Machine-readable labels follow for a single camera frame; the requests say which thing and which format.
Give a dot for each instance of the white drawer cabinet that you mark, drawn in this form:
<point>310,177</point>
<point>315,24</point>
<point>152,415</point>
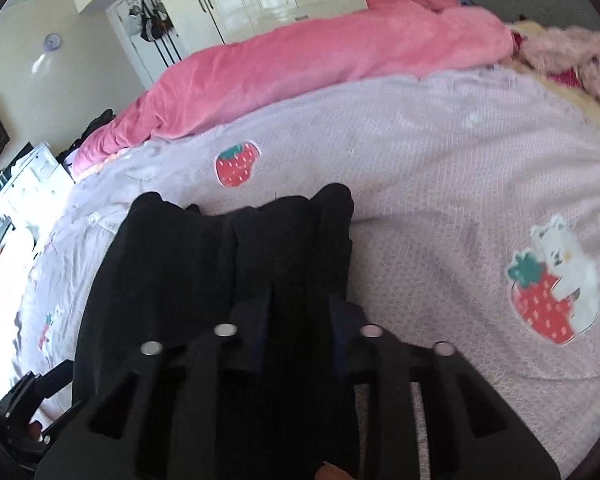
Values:
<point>32,182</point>

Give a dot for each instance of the round wall clock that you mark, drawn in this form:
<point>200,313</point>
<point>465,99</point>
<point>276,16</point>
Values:
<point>53,41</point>

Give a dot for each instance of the fluffy yellow blanket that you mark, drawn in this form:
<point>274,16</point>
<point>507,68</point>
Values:
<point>597,112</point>

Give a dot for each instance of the black pants with orange cuffs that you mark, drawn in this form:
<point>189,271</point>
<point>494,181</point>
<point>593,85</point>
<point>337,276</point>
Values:
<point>180,260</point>

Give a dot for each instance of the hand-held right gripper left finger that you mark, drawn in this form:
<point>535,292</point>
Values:
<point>254,352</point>

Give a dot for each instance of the pile of dark clothes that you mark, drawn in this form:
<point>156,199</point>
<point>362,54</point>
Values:
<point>92,127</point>

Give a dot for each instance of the lilac printed bedspread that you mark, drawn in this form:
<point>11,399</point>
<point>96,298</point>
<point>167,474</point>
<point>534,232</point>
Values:
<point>430,170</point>

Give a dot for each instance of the pink fleece blanket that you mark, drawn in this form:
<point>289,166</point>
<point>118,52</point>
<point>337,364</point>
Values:
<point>305,65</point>

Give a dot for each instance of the white door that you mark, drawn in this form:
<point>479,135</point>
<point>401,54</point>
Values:
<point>140,60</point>

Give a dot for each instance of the fluffy pink garment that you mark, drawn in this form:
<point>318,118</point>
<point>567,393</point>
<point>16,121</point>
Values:
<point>570,60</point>

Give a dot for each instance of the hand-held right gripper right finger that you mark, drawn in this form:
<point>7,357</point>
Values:
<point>346,342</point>

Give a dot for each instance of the hanging black bags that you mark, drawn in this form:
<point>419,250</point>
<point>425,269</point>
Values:
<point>150,22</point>

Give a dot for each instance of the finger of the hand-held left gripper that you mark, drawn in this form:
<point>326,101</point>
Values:
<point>55,379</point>

